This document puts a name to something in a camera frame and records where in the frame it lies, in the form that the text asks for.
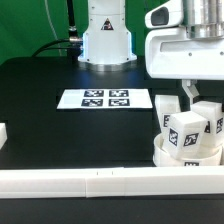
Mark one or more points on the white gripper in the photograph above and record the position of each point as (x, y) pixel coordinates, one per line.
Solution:
(169, 54)

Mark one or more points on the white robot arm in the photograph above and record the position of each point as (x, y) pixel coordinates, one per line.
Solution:
(107, 43)

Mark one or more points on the white marker sheet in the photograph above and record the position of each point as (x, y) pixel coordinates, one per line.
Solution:
(105, 99)

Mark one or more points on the white U-shaped fence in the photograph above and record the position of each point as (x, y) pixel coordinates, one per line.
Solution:
(111, 182)

